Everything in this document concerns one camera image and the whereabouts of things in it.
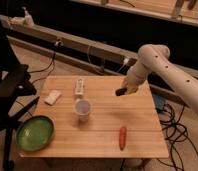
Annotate white rectangular box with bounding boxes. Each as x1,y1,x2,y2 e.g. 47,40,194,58
74,78,84,97

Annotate blue device on floor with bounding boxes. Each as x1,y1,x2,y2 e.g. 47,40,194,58
153,94,165,110

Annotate white sponge block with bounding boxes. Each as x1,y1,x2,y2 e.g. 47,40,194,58
44,90,61,105

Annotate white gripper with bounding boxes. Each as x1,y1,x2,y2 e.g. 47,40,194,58
124,63,149,95

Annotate orange carrot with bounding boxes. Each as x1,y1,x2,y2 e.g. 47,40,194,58
119,126,127,151

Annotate green bowl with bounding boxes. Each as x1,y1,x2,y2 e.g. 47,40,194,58
16,115,54,152

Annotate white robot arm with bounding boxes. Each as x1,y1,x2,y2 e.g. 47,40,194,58
122,44,198,114

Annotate black floor cables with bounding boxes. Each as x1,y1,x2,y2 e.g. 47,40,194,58
156,103,198,171

